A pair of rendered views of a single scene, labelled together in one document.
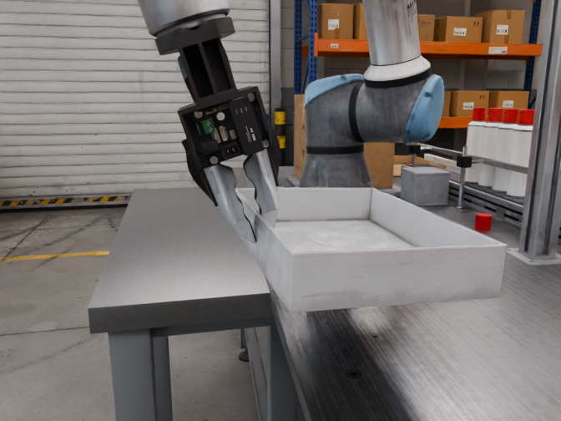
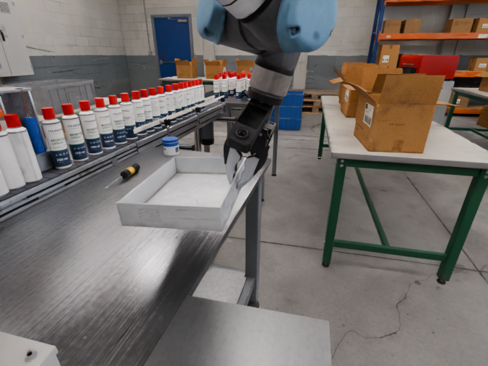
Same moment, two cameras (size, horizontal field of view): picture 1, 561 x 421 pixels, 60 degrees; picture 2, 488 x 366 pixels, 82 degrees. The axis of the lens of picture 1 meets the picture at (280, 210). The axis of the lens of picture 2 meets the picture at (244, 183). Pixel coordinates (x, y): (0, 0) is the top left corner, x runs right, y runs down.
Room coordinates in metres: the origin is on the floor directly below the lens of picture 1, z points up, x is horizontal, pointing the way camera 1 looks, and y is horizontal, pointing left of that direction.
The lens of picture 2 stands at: (0.99, 0.28, 1.24)
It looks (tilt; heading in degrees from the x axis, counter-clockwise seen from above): 25 degrees down; 205
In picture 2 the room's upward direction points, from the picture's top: straight up
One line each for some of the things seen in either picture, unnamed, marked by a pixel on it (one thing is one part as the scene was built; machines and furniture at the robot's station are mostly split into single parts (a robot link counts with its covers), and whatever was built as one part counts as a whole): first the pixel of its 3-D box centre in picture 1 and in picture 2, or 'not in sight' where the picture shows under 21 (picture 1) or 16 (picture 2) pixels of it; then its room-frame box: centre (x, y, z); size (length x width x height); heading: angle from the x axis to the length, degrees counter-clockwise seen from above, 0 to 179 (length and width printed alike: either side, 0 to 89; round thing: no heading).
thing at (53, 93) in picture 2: not in sight; (53, 95); (-0.59, -2.29, 0.91); 0.60 x 0.40 x 0.22; 16
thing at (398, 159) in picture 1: (396, 165); not in sight; (1.90, -0.46, 0.85); 0.30 x 0.26 x 0.04; 9
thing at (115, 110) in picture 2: not in sight; (117, 120); (0.13, -0.72, 0.98); 0.05 x 0.05 x 0.20
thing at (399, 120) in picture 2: not in sight; (394, 110); (-0.75, 0.36, 0.97); 0.51 x 0.39 x 0.37; 108
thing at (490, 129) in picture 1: (492, 148); not in sight; (1.28, -0.55, 0.98); 0.05 x 0.05 x 0.20
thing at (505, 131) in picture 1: (507, 150); not in sight; (1.21, -0.56, 0.98); 0.05 x 0.05 x 0.20
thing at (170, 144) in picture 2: not in sight; (171, 146); (0.03, -0.53, 0.86); 0.07 x 0.07 x 0.07
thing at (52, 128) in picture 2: not in sight; (56, 139); (0.43, -0.68, 0.98); 0.05 x 0.05 x 0.20
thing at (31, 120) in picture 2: not in sight; (36, 139); (0.47, -0.72, 0.98); 0.03 x 0.03 x 0.16
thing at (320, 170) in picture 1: (335, 169); not in sight; (0.99, -0.11, 0.97); 0.15 x 0.15 x 0.10
